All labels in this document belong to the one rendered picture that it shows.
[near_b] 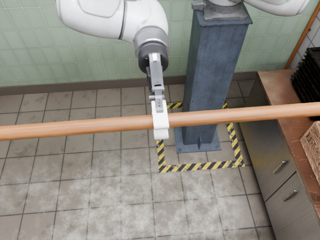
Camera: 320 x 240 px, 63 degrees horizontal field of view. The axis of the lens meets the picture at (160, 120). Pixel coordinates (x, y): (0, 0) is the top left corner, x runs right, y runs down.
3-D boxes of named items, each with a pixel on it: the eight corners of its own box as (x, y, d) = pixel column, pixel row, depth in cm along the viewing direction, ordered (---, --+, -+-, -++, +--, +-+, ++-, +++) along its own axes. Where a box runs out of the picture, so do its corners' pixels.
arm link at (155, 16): (163, 58, 75) (117, 50, 72) (158, 25, 84) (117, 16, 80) (175, 27, 67) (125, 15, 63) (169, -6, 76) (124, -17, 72)
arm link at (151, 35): (167, 52, 74) (169, 67, 70) (135, 55, 73) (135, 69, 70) (168, 24, 66) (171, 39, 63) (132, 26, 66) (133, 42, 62)
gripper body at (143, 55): (167, 40, 63) (172, 66, 58) (166, 65, 70) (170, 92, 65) (136, 42, 63) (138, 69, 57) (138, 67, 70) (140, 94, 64)
